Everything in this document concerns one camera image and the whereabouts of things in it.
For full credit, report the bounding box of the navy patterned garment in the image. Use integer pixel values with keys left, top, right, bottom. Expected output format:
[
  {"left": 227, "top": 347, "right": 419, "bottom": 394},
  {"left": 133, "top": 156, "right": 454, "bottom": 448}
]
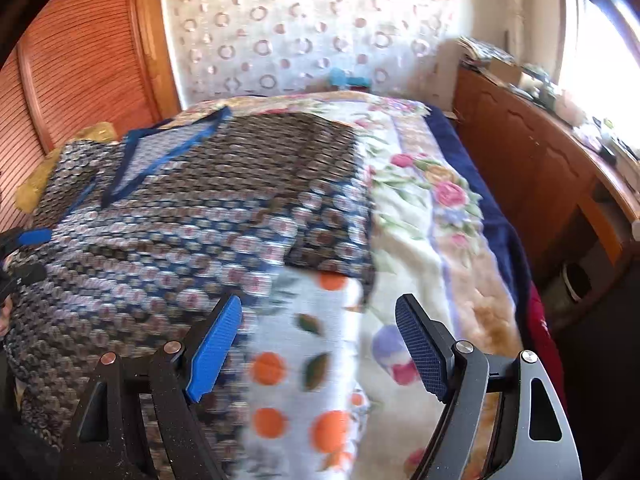
[{"left": 2, "top": 112, "right": 378, "bottom": 480}]

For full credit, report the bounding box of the bright window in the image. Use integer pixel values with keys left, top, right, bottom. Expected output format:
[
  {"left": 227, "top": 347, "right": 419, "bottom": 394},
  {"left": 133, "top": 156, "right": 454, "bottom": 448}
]
[{"left": 555, "top": 0, "right": 640, "bottom": 156}]

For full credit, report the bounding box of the cardboard box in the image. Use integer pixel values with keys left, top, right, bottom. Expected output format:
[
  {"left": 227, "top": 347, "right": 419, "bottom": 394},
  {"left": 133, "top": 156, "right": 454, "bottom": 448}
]
[{"left": 487, "top": 57, "right": 526, "bottom": 86}]

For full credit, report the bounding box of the wooden cabinet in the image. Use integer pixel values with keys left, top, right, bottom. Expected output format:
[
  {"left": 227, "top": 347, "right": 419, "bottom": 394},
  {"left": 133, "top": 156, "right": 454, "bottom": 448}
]
[{"left": 452, "top": 65, "right": 640, "bottom": 321}]

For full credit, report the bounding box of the red cloth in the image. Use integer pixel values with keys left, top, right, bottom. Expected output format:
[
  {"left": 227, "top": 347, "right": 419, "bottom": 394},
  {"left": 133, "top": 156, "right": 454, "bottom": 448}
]
[{"left": 525, "top": 285, "right": 568, "bottom": 411}]

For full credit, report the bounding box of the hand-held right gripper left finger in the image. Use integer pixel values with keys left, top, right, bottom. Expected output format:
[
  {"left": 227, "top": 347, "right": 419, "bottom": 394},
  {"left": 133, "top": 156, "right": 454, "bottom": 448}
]
[{"left": 59, "top": 295, "right": 244, "bottom": 480}]

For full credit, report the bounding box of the floral plush blanket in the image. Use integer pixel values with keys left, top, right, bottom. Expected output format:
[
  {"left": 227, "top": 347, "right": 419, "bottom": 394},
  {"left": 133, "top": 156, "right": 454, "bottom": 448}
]
[{"left": 170, "top": 91, "right": 531, "bottom": 480}]

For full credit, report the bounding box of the white circle pattern curtain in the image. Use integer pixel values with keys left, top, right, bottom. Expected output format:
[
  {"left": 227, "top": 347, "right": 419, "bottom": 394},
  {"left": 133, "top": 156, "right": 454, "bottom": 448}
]
[{"left": 159, "top": 0, "right": 461, "bottom": 111}]

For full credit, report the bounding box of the clutter of small items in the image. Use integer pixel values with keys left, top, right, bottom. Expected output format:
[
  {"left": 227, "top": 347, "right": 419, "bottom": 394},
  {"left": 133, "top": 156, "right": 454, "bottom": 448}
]
[{"left": 517, "top": 62, "right": 640, "bottom": 171}]

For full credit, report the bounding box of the teal plastic object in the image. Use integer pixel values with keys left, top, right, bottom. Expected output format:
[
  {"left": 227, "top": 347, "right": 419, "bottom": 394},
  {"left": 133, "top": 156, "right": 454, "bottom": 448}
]
[{"left": 327, "top": 67, "right": 371, "bottom": 92}]

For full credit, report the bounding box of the navy blue blanket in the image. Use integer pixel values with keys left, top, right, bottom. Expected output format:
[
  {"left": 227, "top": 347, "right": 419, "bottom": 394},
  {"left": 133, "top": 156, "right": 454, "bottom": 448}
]
[{"left": 425, "top": 105, "right": 538, "bottom": 356}]

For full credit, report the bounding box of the orange fruit print sheet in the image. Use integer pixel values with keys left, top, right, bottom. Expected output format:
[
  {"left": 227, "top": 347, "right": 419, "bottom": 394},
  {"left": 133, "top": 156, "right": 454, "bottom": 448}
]
[{"left": 220, "top": 270, "right": 371, "bottom": 480}]

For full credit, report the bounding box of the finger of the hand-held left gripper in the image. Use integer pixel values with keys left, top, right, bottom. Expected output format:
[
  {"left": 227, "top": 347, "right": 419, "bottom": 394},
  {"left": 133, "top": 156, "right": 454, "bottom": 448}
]
[
  {"left": 0, "top": 228, "right": 54, "bottom": 261},
  {"left": 0, "top": 261, "right": 49, "bottom": 297}
]

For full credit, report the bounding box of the pile of papers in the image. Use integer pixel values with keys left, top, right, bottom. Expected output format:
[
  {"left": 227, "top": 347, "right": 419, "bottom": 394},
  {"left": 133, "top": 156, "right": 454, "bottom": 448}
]
[{"left": 457, "top": 35, "right": 516, "bottom": 68}]

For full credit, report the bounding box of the grey speaker box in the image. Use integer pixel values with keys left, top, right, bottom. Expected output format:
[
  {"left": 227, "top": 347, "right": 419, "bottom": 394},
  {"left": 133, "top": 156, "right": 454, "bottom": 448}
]
[{"left": 560, "top": 240, "right": 616, "bottom": 306}]

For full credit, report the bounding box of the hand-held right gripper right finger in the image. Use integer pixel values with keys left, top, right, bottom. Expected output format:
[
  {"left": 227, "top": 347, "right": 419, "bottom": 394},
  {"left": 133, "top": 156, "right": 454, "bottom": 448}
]
[{"left": 394, "top": 293, "right": 585, "bottom": 480}]

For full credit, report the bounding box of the olive fuzzy blanket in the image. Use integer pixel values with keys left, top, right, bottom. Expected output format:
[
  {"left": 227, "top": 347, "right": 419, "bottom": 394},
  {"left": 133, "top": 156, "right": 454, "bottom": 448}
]
[{"left": 15, "top": 121, "right": 121, "bottom": 211}]

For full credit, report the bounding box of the wooden slatted headboard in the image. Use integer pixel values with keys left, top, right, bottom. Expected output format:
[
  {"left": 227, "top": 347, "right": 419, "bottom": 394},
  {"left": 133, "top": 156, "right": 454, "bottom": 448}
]
[{"left": 0, "top": 0, "right": 183, "bottom": 233}]

